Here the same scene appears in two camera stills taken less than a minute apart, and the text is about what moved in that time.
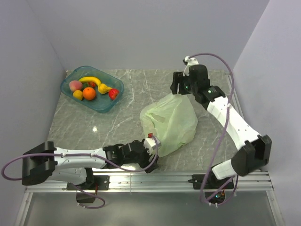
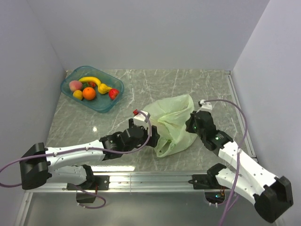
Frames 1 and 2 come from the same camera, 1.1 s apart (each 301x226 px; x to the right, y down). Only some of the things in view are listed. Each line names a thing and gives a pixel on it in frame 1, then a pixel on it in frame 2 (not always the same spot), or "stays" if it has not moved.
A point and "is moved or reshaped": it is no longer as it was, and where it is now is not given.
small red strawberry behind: (91, 84) stays
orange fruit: (89, 93) stays
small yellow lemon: (78, 94) stays
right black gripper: (178, 78) → (188, 123)
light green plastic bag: (172, 120) is moved or reshaped
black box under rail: (83, 197) stays
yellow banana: (90, 79) stays
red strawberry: (113, 93) stays
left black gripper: (154, 165) → (153, 141)
